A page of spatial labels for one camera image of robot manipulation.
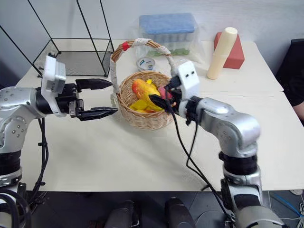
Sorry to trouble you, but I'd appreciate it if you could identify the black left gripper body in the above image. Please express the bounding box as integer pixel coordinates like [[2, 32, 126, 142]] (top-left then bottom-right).
[[56, 83, 85, 118]]

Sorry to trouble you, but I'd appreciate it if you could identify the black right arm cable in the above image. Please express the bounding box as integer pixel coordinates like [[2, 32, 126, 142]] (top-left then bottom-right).
[[171, 111, 236, 223]]

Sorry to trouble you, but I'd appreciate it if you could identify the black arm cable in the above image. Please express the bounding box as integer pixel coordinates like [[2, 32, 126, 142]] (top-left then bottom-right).
[[171, 111, 236, 223], [29, 117, 50, 204]]

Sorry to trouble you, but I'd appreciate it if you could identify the red block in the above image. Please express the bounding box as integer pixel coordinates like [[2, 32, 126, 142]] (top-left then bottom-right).
[[213, 32, 246, 70]]

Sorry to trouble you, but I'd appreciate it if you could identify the orange yellow mango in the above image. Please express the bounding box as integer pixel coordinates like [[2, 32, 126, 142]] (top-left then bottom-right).
[[132, 79, 161, 100]]

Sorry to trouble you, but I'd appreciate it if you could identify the clear box with blue lid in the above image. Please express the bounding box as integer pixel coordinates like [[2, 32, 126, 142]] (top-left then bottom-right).
[[139, 13, 199, 57]]

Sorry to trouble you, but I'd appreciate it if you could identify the wicker basket with handle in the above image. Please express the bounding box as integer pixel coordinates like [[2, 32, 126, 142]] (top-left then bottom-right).
[[109, 38, 178, 131]]

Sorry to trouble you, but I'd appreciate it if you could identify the black wire rack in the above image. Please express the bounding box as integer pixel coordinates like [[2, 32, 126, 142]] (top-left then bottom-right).
[[0, 0, 115, 78]]

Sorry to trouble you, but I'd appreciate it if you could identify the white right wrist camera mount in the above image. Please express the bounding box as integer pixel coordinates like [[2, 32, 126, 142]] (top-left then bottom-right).
[[177, 60, 200, 101]]

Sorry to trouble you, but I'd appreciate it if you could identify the blue floor cable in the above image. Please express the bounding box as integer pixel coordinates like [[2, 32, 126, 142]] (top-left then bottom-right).
[[272, 192, 304, 218]]

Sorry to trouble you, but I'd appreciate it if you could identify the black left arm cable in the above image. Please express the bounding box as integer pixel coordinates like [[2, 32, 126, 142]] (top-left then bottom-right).
[[29, 117, 50, 204]]

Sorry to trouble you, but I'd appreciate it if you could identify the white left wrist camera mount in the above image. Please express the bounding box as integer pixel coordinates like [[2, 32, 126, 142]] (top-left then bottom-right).
[[40, 56, 67, 118]]

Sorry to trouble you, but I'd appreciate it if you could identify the cream cylinder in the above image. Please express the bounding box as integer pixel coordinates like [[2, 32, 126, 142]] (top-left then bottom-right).
[[207, 27, 238, 80]]

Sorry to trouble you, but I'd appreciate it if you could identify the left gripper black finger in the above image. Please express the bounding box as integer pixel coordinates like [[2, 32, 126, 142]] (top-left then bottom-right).
[[77, 106, 119, 122], [75, 78, 114, 92]]

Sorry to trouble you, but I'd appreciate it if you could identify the white floor cable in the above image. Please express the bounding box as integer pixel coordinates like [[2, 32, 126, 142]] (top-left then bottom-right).
[[279, 201, 304, 222]]

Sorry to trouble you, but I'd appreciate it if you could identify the pink red peach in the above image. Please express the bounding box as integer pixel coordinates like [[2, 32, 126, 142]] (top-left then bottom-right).
[[158, 86, 173, 100]]

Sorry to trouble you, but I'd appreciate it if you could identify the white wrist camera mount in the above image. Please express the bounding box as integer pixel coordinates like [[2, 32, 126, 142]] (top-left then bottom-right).
[[177, 60, 200, 101], [40, 56, 67, 118]]

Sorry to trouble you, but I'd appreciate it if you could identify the yellow banana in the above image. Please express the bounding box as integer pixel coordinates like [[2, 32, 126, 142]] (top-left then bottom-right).
[[129, 79, 165, 114]]

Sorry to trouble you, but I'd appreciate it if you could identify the person in black clothes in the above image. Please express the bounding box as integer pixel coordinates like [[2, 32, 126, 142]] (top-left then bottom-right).
[[275, 38, 304, 126]]

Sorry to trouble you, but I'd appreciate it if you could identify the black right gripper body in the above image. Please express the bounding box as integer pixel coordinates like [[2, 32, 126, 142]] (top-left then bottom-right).
[[166, 76, 184, 114]]

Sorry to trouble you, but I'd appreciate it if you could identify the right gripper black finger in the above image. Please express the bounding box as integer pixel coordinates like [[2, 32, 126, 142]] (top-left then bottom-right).
[[148, 94, 172, 114]]

